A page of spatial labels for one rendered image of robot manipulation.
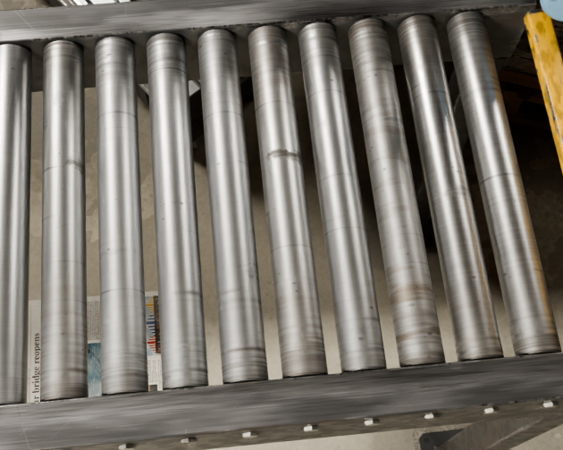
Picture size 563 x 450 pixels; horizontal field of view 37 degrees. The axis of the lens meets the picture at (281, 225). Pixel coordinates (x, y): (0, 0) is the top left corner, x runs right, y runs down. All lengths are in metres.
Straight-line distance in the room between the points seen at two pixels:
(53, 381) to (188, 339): 0.15
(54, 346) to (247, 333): 0.21
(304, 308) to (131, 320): 0.19
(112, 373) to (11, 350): 0.11
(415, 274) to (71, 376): 0.39
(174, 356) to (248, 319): 0.09
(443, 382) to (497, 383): 0.06
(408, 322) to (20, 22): 0.61
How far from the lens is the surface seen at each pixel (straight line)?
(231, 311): 0.91
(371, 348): 0.91
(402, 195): 0.97
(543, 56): 1.08
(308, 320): 0.91
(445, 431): 1.73
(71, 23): 1.10
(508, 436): 1.25
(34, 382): 1.76
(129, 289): 0.93
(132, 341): 0.92
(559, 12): 1.08
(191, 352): 0.90
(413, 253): 0.95
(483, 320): 0.94
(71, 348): 0.93
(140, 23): 1.09
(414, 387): 0.90
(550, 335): 0.96
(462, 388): 0.91
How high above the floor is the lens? 1.67
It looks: 68 degrees down
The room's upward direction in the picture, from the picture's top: 3 degrees clockwise
